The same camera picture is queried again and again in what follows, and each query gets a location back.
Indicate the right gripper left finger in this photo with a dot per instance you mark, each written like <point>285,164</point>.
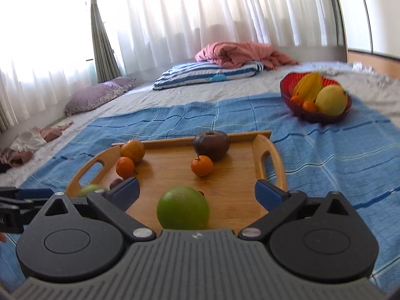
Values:
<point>110,207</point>

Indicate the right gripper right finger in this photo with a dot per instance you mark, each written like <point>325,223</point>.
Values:
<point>281,207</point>

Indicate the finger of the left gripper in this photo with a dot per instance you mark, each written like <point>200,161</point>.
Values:
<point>21,194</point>

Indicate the green apple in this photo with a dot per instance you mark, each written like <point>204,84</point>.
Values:
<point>183,208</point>
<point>90,188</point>

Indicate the large pale orange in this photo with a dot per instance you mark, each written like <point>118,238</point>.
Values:
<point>134,150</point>

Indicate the small orange mandarin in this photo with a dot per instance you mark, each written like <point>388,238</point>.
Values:
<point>202,166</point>

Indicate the dark purple mangosteen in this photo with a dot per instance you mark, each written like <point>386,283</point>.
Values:
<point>212,144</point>

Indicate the person right hand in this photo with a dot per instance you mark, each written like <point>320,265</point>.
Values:
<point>3,237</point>

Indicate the pile of clothes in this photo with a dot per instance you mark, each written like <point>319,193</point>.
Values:
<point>23,148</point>

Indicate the wooden serving tray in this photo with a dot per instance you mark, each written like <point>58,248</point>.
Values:
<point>229,189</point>

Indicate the small orange in bowl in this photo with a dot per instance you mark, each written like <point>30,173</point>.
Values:
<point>310,106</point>

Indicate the purple pillow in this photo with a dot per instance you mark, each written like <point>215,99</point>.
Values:
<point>94,96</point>

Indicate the yellow mango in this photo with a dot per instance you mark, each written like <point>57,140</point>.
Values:
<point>331,100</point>

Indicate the yellow starfruit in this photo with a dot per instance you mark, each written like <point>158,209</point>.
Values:
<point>308,87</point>

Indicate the red fruit bowl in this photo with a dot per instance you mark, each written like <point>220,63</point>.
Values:
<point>294,103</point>

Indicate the white sheer curtain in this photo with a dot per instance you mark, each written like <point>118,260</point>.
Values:
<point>47,52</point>

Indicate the grey bed sheet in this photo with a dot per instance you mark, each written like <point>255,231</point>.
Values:
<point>378,91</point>

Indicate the blue white striped pillow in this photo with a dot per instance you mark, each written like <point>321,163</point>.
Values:
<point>193,73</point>

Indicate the pink crumpled quilt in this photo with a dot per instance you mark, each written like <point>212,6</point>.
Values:
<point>233,55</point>

